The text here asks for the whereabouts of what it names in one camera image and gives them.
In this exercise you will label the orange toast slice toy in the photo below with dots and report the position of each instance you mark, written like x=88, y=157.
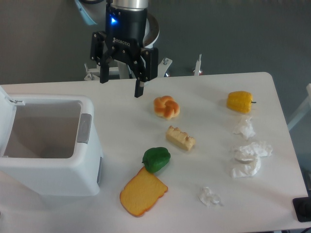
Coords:
x=142, y=192

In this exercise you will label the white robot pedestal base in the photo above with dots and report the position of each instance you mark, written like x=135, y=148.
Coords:
x=123, y=71

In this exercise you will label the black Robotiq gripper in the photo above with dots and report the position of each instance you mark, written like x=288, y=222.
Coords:
x=125, y=25

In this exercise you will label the knotted bread roll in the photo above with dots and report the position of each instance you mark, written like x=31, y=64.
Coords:
x=166, y=107

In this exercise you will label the white table frame leg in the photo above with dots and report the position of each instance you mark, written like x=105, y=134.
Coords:
x=301, y=111

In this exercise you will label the crumpled white tissue upper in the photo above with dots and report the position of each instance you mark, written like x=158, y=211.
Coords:
x=245, y=128

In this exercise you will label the white trash can body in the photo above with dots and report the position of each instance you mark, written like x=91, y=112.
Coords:
x=53, y=147

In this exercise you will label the black device at edge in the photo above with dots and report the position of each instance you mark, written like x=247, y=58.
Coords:
x=302, y=207

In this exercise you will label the crumpled white tissue small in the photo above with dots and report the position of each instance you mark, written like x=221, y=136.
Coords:
x=207, y=197

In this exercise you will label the crumpled white tissue large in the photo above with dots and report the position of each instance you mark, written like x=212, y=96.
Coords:
x=248, y=158

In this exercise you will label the yellow toy bell pepper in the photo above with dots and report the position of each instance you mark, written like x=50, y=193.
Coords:
x=240, y=101

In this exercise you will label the green toy bell pepper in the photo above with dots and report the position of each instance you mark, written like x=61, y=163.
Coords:
x=155, y=159

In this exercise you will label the beige cake slice toy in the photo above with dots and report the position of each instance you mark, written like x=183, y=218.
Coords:
x=179, y=138

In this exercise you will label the white trash can lid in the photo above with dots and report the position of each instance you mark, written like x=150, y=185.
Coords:
x=8, y=108

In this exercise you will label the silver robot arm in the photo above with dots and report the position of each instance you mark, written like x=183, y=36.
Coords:
x=89, y=8

